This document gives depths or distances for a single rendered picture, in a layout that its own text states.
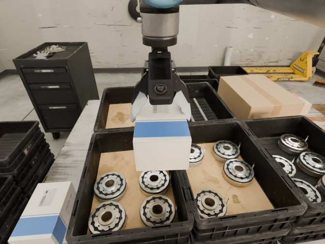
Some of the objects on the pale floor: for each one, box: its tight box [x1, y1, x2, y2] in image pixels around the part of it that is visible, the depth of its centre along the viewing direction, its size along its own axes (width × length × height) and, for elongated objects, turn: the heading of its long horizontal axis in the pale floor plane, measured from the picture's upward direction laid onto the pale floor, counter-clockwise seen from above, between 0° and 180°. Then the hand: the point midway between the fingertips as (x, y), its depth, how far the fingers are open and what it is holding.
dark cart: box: [12, 42, 100, 139], centre depth 208 cm, size 60×45×90 cm
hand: (160, 123), depth 48 cm, fingers closed on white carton, 13 cm apart
